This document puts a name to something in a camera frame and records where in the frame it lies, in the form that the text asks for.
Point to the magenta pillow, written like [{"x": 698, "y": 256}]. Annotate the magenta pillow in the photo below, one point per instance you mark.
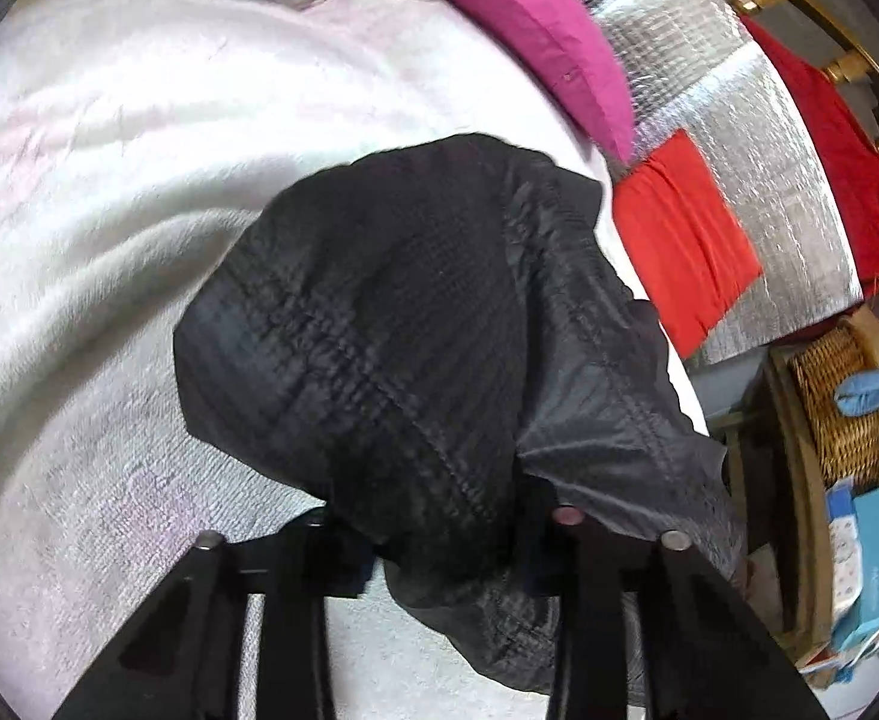
[{"x": 544, "y": 37}]

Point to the wooden table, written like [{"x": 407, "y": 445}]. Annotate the wooden table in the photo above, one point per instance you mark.
[{"x": 810, "y": 532}]

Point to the silver insulation mat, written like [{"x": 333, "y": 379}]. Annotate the silver insulation mat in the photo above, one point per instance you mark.
[{"x": 754, "y": 127}]

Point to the red cloth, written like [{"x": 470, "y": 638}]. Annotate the red cloth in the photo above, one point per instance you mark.
[{"x": 844, "y": 157}]

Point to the blue cloth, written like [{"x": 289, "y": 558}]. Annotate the blue cloth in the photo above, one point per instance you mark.
[{"x": 874, "y": 390}]

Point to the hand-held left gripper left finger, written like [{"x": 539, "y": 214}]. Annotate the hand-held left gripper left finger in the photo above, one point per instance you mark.
[{"x": 289, "y": 577}]

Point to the wicker basket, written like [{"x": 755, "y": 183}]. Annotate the wicker basket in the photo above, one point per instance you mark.
[{"x": 837, "y": 405}]

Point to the light blue cardboard box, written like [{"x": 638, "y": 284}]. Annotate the light blue cardboard box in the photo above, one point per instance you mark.
[{"x": 874, "y": 562}]

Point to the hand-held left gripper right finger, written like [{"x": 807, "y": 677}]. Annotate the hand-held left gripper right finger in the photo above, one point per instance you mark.
[{"x": 597, "y": 562}]

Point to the white blanket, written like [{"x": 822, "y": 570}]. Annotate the white blanket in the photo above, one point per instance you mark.
[{"x": 109, "y": 240}]

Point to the red pillow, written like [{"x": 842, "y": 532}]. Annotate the red pillow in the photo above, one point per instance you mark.
[{"x": 679, "y": 240}]

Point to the white tissue pack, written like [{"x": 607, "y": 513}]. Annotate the white tissue pack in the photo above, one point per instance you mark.
[{"x": 843, "y": 540}]

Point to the black quilted jacket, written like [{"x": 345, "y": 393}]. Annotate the black quilted jacket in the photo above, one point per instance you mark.
[{"x": 409, "y": 330}]

